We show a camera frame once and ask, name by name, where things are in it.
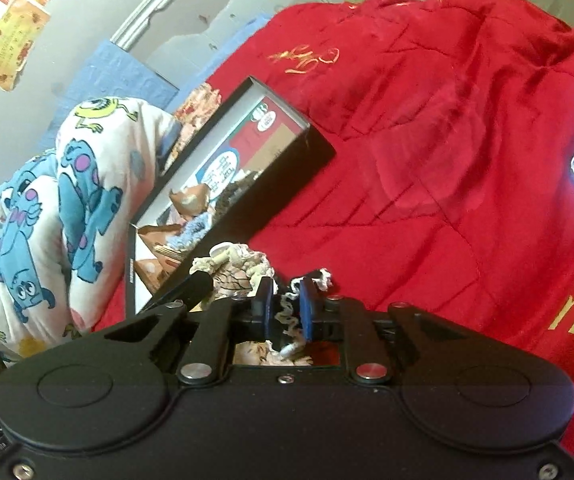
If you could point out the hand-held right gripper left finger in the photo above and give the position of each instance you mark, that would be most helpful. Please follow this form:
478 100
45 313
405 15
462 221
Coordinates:
265 310

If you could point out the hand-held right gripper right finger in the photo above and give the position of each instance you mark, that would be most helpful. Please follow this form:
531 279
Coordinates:
309 310

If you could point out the cream scrunchie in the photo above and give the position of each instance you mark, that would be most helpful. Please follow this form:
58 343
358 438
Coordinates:
287 321

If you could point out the blue scrunchie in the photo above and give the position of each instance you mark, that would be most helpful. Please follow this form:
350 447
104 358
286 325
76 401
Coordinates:
192 232

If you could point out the brown scrunchie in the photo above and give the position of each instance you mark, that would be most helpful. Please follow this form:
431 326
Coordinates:
228 200

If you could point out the black cardboard box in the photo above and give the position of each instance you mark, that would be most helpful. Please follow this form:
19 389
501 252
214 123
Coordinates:
287 170

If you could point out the white cartoon monster blanket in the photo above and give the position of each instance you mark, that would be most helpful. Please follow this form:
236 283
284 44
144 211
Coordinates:
67 210

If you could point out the red printed blanket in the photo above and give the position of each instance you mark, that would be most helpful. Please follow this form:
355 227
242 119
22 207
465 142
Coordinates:
417 160

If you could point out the blue bed sheet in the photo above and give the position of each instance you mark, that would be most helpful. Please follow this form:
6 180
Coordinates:
117 75

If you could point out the white curved bed rail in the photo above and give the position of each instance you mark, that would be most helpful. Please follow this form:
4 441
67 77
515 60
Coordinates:
142 10

